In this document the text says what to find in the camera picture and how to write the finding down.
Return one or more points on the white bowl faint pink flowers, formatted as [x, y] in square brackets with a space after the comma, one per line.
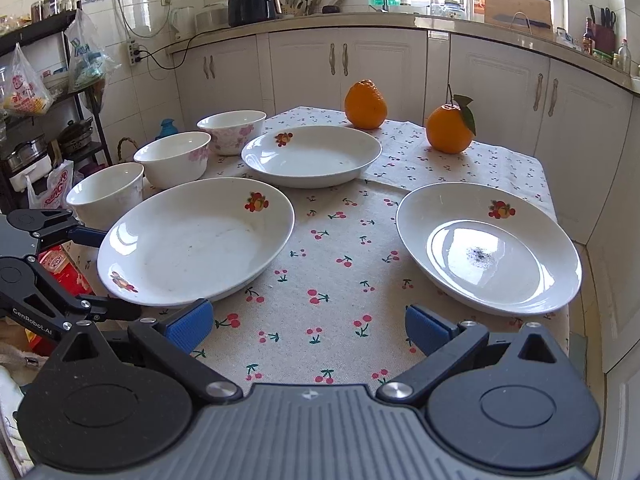
[170, 160]

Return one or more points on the black air fryer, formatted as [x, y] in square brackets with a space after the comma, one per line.
[250, 0]

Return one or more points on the wooden cutting board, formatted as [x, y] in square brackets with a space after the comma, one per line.
[517, 5]

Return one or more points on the metal steamer pot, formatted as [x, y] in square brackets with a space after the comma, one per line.
[25, 152]

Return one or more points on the red snack box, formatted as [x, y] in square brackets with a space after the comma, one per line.
[65, 272]

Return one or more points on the white red-print plastic bag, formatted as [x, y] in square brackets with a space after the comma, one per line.
[52, 187]

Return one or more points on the black metal rack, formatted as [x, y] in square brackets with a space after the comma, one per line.
[37, 25]

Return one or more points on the orange fruit with leaf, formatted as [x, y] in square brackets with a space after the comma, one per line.
[447, 127]

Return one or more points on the white round container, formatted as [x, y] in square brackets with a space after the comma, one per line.
[212, 17]

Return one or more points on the white cooking appliance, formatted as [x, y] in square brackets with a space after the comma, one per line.
[30, 175]

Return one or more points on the white electric kettle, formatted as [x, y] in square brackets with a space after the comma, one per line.
[182, 22]

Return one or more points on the white bowl dense pink flowers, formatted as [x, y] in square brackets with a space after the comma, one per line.
[230, 132]

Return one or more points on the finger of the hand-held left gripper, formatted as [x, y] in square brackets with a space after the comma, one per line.
[107, 308]
[90, 236]

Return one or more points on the plastic bag with yellow packets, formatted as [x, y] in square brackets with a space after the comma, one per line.
[25, 87]

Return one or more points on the stone kitchen countertop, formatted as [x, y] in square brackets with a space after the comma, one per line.
[450, 24]

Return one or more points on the knife block with knives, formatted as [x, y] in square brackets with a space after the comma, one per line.
[604, 32]

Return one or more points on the cherry-print tablecloth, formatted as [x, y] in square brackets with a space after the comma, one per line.
[340, 260]

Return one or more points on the white fruit-print plate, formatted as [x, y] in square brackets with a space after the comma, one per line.
[310, 160]
[200, 245]
[500, 270]

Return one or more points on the black pot with lid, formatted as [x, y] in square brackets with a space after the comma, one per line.
[75, 135]

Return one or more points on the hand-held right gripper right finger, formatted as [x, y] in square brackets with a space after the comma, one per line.
[425, 331]

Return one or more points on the blue thermos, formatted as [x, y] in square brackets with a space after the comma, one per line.
[166, 130]

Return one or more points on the plain white bowl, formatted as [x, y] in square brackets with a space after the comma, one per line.
[105, 195]

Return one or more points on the white power strip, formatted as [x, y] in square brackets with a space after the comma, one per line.
[134, 52]

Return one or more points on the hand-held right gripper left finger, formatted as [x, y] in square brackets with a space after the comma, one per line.
[190, 324]

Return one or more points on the black round dish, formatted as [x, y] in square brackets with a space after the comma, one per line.
[331, 9]

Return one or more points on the clear plastic bag blue print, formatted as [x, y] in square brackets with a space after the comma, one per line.
[87, 55]

